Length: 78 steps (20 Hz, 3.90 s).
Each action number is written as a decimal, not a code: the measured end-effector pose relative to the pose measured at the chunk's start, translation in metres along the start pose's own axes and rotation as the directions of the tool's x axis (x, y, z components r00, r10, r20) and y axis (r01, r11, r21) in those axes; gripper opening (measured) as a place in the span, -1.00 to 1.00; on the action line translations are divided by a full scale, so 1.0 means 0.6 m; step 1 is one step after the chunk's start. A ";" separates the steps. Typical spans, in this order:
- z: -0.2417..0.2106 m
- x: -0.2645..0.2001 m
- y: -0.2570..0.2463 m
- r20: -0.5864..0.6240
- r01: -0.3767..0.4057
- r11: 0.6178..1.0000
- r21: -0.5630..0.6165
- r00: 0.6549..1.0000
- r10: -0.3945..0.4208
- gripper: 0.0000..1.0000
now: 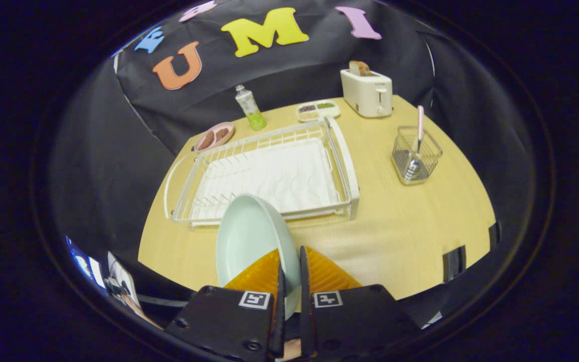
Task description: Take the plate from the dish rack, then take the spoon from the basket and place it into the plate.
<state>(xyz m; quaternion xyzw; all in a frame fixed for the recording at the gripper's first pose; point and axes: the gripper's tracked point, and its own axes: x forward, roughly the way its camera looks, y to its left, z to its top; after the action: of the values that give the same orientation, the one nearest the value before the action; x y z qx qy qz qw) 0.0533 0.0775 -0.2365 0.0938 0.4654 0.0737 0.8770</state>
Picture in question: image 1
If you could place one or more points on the clear bottle with green liquid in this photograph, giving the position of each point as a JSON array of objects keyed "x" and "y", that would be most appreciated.
[{"x": 252, "y": 110}]

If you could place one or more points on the white toaster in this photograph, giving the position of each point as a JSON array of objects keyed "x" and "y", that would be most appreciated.
[{"x": 367, "y": 95}]

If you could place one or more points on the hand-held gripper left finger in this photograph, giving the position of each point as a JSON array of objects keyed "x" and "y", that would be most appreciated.
[{"x": 280, "y": 322}]

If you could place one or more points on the pale green plate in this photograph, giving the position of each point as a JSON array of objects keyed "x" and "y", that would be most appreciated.
[{"x": 249, "y": 236}]

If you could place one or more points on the white divided condiment dish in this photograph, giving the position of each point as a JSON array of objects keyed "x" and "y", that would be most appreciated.
[{"x": 317, "y": 114}]

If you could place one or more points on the black backdrop cloth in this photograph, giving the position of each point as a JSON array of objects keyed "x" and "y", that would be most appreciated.
[{"x": 294, "y": 70}]

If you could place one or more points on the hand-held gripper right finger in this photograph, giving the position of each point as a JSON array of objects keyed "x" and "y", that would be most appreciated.
[{"x": 305, "y": 311}]

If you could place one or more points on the brown bread slice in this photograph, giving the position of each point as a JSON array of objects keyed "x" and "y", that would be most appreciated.
[{"x": 359, "y": 68}]

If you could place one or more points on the brown meat piece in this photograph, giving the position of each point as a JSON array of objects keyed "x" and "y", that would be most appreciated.
[
  {"x": 221, "y": 134},
  {"x": 205, "y": 140}
]

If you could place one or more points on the white drain tray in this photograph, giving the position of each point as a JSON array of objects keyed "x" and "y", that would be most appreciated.
[{"x": 279, "y": 176}]

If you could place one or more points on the pink plate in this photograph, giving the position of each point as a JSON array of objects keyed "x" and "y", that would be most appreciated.
[{"x": 200, "y": 147}]

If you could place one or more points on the black table clamp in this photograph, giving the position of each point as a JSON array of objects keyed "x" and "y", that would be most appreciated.
[
  {"x": 454, "y": 264},
  {"x": 494, "y": 234}
]

